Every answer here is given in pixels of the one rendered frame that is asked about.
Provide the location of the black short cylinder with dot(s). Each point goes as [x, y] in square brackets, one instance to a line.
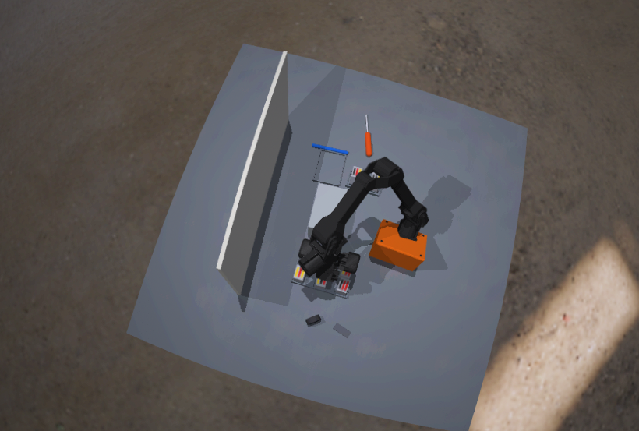
[313, 319]

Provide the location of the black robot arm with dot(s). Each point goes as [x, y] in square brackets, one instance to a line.
[329, 231]

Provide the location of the white flat panel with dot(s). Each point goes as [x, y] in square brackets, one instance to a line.
[249, 202]

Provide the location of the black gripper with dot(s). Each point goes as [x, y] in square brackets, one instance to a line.
[348, 262]

